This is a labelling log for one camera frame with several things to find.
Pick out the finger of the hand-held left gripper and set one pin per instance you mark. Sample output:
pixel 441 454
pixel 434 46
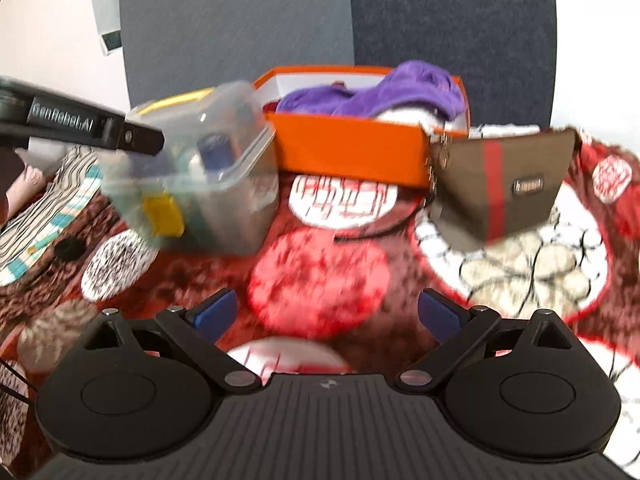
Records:
pixel 142 136

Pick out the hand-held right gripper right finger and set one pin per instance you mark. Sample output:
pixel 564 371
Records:
pixel 440 312

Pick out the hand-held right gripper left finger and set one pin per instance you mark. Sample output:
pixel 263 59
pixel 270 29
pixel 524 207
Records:
pixel 216 312

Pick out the orange cardboard box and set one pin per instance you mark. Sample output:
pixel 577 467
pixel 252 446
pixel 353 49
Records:
pixel 350 150

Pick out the white fluffy towel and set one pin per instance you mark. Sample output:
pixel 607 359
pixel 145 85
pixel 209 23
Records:
pixel 410 116

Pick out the purple fleece cloth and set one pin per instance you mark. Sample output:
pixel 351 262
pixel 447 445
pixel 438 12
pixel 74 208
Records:
pixel 415 90

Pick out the pink pillow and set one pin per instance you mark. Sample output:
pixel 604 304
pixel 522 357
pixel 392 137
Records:
pixel 35 182

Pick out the dark blue bottle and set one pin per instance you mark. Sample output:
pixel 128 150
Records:
pixel 215 151

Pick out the red floral blanket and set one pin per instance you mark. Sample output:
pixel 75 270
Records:
pixel 320 280

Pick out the clear plastic storage box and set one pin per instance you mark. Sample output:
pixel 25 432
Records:
pixel 235 200

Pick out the striped bedsheet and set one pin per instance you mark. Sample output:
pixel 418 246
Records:
pixel 40 230

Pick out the brown pouch with red stripe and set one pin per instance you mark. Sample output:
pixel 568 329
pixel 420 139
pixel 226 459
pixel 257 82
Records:
pixel 475 195

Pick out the black round fuzzy pad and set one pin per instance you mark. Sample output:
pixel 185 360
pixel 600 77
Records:
pixel 70 249

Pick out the light grey padded headboard panel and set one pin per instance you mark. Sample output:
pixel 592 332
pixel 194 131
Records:
pixel 225 25

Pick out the dark grey padded headboard panel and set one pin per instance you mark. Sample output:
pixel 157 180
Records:
pixel 450 15

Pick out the white framed wall fixture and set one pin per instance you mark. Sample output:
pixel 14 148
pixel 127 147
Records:
pixel 112 42

